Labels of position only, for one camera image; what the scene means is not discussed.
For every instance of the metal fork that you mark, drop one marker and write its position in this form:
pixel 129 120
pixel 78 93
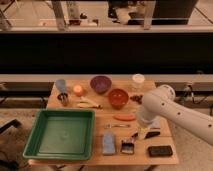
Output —
pixel 117 125

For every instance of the small metal cup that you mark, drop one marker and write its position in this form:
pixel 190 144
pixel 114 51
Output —
pixel 63 98

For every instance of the bunch of dark grapes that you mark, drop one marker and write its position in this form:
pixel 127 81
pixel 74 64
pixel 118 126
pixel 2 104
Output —
pixel 137 98

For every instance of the grey blue cloth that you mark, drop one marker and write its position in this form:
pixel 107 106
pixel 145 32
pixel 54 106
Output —
pixel 155 125

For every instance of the blue cup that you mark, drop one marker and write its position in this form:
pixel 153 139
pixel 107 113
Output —
pixel 61 85

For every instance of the orange carrot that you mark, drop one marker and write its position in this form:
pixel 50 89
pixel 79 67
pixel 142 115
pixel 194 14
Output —
pixel 124 117

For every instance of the yellow banana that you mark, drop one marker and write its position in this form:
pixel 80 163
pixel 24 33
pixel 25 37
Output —
pixel 88 103

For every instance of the black rectangular sponge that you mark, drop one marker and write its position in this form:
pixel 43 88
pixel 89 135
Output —
pixel 160 151

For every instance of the white lidded cup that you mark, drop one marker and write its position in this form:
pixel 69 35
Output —
pixel 137 81

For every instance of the orange fruit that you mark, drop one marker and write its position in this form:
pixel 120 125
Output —
pixel 78 90

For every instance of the green plastic tray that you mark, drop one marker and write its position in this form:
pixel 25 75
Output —
pixel 61 135

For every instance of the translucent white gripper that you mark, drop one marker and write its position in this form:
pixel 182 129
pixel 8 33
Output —
pixel 142 130

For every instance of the blue sponge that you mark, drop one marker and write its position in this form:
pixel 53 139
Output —
pixel 108 144

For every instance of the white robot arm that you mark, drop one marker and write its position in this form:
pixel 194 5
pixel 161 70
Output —
pixel 160 102

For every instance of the black handled brush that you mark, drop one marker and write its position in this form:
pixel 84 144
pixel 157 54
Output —
pixel 127 145

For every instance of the red bowl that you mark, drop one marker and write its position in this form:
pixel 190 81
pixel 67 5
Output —
pixel 118 98

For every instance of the purple bowl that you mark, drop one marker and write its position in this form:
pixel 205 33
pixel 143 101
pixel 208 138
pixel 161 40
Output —
pixel 100 84

